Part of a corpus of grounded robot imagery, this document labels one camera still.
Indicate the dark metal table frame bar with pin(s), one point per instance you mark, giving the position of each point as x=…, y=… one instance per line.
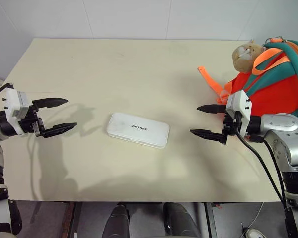
x=210, y=220
x=70, y=220

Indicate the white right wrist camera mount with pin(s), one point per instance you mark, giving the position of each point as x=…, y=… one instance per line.
x=241, y=104

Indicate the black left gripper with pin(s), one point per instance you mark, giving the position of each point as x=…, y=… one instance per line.
x=27, y=122

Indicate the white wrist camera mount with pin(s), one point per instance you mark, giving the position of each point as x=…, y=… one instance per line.
x=11, y=99
x=241, y=104

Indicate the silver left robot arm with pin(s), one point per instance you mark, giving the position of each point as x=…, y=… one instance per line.
x=6, y=126

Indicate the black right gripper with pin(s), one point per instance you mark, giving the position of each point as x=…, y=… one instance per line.
x=231, y=124

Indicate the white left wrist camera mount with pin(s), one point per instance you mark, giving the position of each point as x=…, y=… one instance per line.
x=11, y=99

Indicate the dark rounded shape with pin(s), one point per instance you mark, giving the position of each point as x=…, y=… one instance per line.
x=178, y=220
x=116, y=220

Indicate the tan plush animal toy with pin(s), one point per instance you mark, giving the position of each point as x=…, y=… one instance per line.
x=243, y=62

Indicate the orange and teal backpack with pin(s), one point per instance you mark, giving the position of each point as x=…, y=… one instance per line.
x=275, y=94

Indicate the white shoe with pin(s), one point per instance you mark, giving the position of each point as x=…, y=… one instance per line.
x=253, y=233

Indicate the white rectangular case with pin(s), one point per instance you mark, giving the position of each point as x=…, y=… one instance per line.
x=139, y=129

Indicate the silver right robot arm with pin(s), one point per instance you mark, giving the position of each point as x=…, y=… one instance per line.
x=280, y=124

